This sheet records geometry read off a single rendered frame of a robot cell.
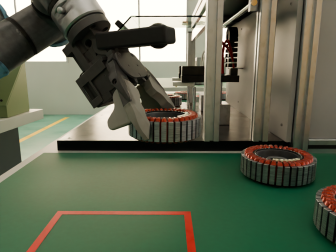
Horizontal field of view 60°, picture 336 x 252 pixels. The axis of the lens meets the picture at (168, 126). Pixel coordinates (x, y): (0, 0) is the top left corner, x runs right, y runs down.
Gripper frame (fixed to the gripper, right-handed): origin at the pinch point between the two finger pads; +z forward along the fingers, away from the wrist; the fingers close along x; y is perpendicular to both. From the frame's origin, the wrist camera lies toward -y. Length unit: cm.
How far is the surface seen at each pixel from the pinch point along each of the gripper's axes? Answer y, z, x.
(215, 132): -0.9, 6.1, -16.0
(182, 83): 3.3, -7.6, -30.5
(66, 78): 296, -193, -411
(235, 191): -4.1, 13.0, 2.7
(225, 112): -1.0, 4.6, -33.4
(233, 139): -2.5, 9.7, -18.7
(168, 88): 59, -29, -180
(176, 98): 14, -7, -52
